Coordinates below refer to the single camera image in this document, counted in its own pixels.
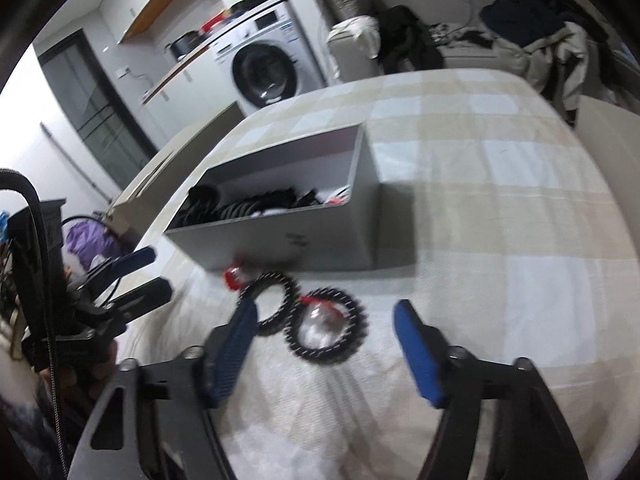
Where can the beige cardboard box left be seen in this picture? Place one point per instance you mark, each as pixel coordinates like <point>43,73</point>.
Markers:
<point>145,196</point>

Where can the black hair claw clip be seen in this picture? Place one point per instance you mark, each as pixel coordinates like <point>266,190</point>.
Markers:
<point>201,206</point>

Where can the black cooking pot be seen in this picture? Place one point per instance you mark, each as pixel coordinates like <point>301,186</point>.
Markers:
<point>183,45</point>

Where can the white round badge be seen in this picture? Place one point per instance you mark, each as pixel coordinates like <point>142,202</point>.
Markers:
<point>338,196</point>

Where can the plaid tablecloth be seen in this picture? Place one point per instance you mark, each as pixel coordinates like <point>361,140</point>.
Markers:
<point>502,233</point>

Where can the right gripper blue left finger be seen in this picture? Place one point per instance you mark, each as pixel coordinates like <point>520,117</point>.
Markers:
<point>156,421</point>

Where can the dark glass door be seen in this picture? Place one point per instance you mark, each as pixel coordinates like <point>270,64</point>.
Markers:
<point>95,109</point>

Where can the purple plastic bag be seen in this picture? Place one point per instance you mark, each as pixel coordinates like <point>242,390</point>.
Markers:
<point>87,239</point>

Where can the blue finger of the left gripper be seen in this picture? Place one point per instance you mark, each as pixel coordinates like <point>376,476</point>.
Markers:
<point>131,305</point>
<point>111,270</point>

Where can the white washing machine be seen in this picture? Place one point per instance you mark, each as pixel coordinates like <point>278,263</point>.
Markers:
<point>267,57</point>

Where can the grey sofa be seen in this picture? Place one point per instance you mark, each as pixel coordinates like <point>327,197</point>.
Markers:
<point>450,42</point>

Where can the white kitchen cabinet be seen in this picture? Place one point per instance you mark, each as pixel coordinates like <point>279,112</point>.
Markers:
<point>194,89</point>

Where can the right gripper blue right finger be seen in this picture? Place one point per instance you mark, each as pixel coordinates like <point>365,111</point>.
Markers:
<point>531,438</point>

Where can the white cloth on armrest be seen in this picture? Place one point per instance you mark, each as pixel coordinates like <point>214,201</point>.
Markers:
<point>363,31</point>

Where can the black banana hair clip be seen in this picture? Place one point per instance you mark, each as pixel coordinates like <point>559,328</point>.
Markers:
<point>240,209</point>

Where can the pile of dark clothes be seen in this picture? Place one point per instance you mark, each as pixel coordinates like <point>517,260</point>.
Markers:
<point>557,46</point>

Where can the black garment on armrest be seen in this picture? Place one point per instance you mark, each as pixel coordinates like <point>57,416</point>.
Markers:
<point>404,37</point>

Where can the red oval hair clip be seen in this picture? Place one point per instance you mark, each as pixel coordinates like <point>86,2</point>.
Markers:
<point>235,277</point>

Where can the left hand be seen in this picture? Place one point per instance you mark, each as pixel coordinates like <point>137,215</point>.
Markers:
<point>91,378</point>

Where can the silver cardboard box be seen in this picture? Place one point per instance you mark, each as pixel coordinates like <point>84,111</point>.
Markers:
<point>323,238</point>

